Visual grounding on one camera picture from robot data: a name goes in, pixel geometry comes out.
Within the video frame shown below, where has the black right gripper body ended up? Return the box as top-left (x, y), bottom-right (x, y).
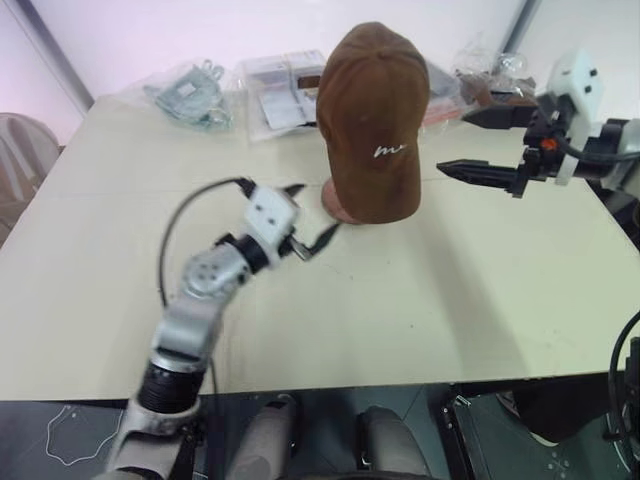
top-left (522, 93), bottom-right (572, 179)

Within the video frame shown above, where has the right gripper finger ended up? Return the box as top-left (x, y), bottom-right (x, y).
top-left (460, 102), bottom-right (539, 132)
top-left (435, 157), bottom-right (529, 202)

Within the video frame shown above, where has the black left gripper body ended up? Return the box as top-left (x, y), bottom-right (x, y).
top-left (284, 233), bottom-right (315, 263)

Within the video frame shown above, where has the brown hat stand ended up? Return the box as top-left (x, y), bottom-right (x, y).
top-left (319, 181), bottom-right (367, 227)

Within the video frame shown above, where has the brown baseball cap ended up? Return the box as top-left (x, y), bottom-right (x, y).
top-left (314, 20), bottom-right (431, 224)

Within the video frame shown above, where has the clear bag with brown item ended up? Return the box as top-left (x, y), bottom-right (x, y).
top-left (451, 38), bottom-right (542, 110)

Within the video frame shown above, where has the clear bag with red-white card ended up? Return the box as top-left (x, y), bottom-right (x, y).
top-left (421, 60), bottom-right (465, 127)

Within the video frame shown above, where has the clear bag with booklets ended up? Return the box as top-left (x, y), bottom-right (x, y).
top-left (233, 48), bottom-right (327, 145)

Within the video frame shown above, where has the clear bag with teal item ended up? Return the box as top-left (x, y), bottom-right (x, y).
top-left (119, 58), bottom-right (237, 134)

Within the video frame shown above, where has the grey rounded shape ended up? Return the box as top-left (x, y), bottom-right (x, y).
top-left (355, 405), bottom-right (431, 480)
top-left (225, 394), bottom-right (304, 480)

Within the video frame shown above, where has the black rounded object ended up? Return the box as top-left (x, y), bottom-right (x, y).
top-left (512, 372), bottom-right (617, 447)

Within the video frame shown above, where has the beige ribbed chair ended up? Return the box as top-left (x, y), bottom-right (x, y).
top-left (0, 111), bottom-right (60, 247)

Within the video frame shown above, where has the black patterned floor mat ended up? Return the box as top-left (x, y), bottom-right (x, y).
top-left (0, 399), bottom-right (132, 480)
top-left (449, 389), bottom-right (640, 480)

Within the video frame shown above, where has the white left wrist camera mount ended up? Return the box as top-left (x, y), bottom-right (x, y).
top-left (243, 185), bottom-right (301, 266)

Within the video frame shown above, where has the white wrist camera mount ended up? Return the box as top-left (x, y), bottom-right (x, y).
top-left (243, 185), bottom-right (301, 266)
top-left (544, 48), bottom-right (604, 187)

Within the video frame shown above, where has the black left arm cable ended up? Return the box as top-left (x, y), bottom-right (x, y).
top-left (157, 175), bottom-right (259, 306)

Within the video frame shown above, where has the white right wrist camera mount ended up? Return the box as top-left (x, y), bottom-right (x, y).
top-left (544, 48), bottom-right (604, 187)

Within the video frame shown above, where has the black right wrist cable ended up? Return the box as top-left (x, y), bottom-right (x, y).
top-left (549, 112), bottom-right (640, 164)

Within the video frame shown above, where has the black table frame leg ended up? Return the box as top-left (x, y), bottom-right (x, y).
top-left (433, 383), bottom-right (476, 480)

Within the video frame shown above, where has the black cable loop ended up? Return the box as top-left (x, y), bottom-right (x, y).
top-left (606, 308), bottom-right (640, 454)

